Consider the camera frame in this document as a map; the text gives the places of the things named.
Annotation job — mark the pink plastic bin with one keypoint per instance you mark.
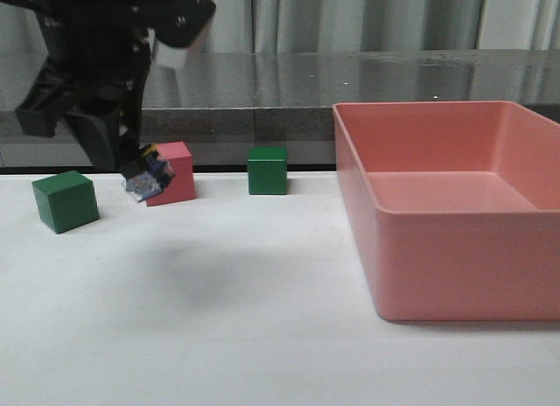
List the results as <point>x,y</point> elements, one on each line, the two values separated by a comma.
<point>454,207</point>

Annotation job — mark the pink wooden cube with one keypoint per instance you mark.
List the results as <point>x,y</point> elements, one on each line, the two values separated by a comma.
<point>182,187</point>

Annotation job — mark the grey curtain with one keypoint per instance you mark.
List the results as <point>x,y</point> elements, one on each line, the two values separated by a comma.
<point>345,26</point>

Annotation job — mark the dark grey glossy counter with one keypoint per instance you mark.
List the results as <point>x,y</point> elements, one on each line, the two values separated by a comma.
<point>222,104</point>

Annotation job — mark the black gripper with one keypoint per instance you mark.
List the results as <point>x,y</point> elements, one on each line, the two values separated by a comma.
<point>94,75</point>

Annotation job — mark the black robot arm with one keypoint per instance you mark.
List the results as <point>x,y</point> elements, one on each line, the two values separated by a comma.
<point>176,23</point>

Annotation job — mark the left green wooden cube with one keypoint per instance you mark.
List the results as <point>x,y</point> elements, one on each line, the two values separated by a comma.
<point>66,201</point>

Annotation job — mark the green wooden cube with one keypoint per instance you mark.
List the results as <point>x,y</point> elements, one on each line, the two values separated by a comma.
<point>267,171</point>
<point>66,201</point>

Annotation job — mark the right green wooden cube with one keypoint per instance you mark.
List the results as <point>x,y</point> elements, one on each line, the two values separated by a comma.
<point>267,171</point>

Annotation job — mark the yellow push button switch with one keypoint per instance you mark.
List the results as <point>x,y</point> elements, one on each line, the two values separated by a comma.
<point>147,175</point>

